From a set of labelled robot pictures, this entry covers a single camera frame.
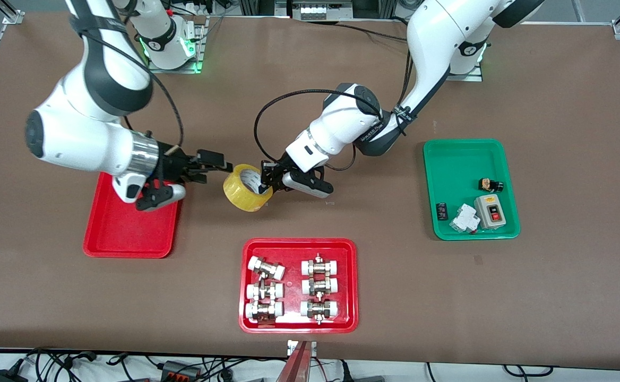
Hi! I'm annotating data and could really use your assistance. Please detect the clear yellowish tape roll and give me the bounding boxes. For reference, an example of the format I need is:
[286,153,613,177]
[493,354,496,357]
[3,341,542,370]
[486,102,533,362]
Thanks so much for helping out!
[223,164,274,212]

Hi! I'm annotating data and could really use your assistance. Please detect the red tray with fittings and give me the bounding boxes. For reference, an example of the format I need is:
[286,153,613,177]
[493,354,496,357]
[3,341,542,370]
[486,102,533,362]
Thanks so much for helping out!
[238,238,359,334]

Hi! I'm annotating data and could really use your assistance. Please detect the empty red plastic tray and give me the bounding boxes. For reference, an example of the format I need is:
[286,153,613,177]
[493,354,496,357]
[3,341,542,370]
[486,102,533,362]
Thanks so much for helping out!
[83,171,182,259]

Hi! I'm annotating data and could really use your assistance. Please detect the green plastic tray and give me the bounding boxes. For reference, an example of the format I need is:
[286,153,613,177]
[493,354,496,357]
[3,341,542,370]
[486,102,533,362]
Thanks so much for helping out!
[423,139,521,241]

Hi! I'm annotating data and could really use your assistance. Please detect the white and brass pipe fitting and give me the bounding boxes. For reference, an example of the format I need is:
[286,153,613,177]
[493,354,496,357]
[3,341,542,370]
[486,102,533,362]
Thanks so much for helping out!
[248,256,286,281]
[300,298,340,324]
[301,276,339,297]
[245,300,284,323]
[301,254,340,276]
[246,280,284,302]

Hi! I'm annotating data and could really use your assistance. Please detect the grey control device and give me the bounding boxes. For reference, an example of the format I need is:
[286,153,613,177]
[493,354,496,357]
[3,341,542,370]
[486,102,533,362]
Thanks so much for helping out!
[289,0,354,22]

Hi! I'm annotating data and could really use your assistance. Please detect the white circuit breaker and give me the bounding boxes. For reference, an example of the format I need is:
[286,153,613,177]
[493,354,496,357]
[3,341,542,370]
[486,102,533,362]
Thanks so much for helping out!
[450,204,479,234]

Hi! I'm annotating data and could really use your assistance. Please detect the red and silver metal bar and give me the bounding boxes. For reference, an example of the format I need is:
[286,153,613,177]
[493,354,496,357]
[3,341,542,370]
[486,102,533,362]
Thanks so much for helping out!
[275,342,312,382]

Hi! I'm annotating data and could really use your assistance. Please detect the black adapter with orange label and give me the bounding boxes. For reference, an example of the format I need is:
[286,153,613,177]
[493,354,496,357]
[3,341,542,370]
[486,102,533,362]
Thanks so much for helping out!
[160,361,203,380]

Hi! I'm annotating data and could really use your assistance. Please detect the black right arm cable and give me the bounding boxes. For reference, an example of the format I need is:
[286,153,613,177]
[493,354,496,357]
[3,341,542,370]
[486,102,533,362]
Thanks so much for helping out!
[71,16,184,154]

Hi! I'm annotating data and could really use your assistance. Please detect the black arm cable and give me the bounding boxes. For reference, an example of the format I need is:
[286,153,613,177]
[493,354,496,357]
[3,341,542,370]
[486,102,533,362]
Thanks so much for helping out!
[253,50,414,173]
[71,16,184,154]

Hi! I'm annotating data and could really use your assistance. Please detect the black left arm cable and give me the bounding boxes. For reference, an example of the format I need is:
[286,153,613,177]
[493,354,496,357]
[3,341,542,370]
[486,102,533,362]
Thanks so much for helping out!
[253,50,414,173]

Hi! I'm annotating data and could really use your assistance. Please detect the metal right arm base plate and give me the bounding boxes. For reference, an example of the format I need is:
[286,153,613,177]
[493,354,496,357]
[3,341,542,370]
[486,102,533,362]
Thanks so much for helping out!
[147,15,208,74]

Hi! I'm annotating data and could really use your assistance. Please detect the black cable across table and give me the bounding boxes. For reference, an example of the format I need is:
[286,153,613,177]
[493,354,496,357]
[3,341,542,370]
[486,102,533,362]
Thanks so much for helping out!
[337,22,411,44]

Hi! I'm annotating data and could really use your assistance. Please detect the small silver bracket plate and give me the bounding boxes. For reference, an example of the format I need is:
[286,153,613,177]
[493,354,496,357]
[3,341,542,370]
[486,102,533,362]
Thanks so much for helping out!
[287,340,317,357]

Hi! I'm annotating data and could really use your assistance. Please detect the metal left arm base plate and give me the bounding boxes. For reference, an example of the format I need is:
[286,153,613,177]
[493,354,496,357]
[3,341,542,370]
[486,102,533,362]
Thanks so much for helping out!
[445,68,484,82]

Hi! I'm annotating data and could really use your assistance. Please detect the grey on-off switch box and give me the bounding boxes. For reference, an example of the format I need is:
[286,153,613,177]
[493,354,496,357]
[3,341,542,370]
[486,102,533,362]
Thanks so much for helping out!
[473,195,510,229]

